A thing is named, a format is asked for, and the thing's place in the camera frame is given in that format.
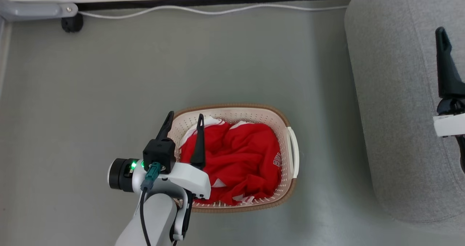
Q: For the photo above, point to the grey fabric sofa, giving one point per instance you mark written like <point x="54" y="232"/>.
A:
<point x="396" y="104"/>

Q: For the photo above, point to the black caster wheel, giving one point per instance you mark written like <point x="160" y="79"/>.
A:
<point x="72" y="23"/>

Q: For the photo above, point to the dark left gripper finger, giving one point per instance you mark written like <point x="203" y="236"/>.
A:
<point x="165" y="126"/>
<point x="199" y="144"/>

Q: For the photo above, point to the grey metal furniture leg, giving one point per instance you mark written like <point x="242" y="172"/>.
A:
<point x="32" y="9"/>

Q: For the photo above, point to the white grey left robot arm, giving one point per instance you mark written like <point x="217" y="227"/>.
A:
<point x="160" y="220"/>

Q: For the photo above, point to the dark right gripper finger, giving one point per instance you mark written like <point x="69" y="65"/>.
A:
<point x="447" y="71"/>

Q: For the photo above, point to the red white sports jersey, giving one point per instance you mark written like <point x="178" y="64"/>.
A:
<point x="239" y="158"/>

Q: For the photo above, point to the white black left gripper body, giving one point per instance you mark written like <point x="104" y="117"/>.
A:
<point x="189" y="180"/>

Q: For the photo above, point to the beige perforated laundry basket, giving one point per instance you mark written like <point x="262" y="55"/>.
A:
<point x="283" y="129"/>

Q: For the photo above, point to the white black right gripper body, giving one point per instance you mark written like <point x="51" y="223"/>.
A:
<point x="450" y="124"/>

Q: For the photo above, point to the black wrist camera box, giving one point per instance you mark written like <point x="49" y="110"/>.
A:
<point x="160" y="153"/>

